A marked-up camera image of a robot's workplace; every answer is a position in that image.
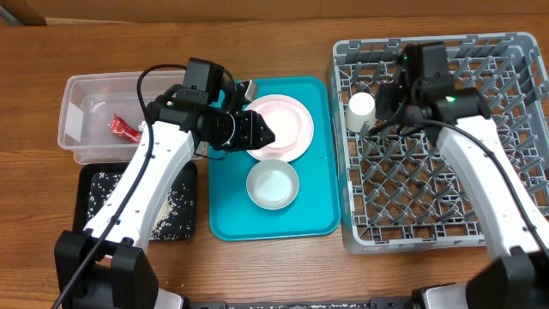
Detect pale green cup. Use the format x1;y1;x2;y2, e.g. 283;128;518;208
345;92;377;132

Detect large pink plate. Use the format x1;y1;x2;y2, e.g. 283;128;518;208
246;94;314;162

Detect grey bowl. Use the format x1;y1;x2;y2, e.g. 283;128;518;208
246;160;299;210

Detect red snack wrapper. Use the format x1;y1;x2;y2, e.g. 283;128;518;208
110;114;142;143

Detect rice food leftovers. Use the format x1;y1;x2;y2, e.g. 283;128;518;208
84;167;197;241

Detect small pink bowl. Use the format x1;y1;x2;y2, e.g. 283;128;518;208
255;102;301;148

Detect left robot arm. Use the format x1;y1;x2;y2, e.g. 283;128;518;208
53;94;275;308

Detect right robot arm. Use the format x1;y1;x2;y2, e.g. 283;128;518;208
376;83;548;308

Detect grey dishwasher rack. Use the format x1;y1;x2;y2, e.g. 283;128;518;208
329;32;548;254

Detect black plastic tray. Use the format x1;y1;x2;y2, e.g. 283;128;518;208
72;161;197;233

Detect clear plastic bin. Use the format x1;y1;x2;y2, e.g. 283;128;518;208
57;70;209;165

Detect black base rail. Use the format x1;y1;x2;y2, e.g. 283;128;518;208
184;297;421;309

